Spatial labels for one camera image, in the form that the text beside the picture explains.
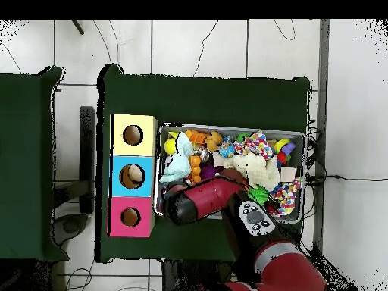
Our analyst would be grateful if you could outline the wooden box with three holes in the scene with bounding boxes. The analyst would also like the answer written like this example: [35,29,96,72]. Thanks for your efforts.
[107,114,159,238]

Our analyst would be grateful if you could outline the shallow metal mesh bin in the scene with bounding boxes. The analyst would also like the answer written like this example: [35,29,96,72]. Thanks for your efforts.
[153,122,307,224]

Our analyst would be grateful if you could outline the long orange toy brick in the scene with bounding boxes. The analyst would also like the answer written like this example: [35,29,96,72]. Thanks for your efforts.
[188,155,202,183]

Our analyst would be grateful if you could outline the mint green cloth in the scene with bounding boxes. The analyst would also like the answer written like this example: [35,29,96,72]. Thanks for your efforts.
[158,131,195,183]

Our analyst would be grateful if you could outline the purple spiky ball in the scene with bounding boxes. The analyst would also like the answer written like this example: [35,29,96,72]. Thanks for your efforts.
[200,164,221,180]

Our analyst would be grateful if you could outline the blue globe ball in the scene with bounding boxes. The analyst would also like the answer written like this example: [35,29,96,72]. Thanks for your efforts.
[217,142,236,159]

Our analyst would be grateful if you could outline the brown toy football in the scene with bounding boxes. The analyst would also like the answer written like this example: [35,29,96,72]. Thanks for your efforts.
[220,167,246,183]

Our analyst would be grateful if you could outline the cream muslin cloth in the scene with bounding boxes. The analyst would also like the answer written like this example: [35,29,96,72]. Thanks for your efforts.
[223,152,281,192]

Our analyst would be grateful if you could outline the colourful spotted cloth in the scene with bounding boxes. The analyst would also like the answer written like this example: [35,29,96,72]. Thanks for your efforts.
[233,129,274,161]
[268,177,302,217]

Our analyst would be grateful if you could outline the green spiky ball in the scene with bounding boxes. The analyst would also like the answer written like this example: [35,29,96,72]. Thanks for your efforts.
[246,185,270,207]

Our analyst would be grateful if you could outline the grey metal bar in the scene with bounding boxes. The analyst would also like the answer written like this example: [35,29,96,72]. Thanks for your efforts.
[311,19,330,291]

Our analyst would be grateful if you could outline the dark green side table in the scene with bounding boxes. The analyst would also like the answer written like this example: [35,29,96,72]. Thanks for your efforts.
[0,65,70,262]

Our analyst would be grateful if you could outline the black rod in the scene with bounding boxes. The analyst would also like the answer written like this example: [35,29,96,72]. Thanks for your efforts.
[71,19,85,36]

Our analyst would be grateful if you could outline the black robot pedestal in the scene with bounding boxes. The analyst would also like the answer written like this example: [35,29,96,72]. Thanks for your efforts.
[160,258,234,291]

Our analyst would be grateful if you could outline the black cable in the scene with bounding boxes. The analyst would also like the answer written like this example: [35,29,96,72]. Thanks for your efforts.
[305,174,388,186]

